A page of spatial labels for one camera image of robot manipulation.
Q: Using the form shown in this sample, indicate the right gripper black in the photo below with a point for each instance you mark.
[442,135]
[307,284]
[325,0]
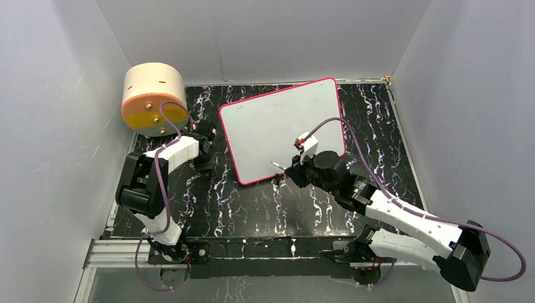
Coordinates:
[296,171]

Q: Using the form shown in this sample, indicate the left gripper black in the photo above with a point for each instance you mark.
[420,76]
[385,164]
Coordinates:
[207,166]

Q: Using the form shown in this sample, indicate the pink framed whiteboard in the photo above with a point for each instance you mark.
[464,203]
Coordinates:
[261,130]

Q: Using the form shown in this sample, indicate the white whiteboard marker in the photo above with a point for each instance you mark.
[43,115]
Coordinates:
[279,166]

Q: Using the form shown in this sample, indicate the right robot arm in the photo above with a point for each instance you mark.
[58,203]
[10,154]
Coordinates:
[459,252]

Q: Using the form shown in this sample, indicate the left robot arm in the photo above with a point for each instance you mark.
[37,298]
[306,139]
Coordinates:
[143,186]

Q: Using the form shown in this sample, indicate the beige orange cylindrical container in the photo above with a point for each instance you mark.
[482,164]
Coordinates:
[154,100]

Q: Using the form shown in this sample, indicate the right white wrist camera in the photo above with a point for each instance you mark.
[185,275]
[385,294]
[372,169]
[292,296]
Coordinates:
[306,144]

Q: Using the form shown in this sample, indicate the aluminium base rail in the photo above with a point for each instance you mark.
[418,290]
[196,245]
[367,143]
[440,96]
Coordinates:
[267,257]

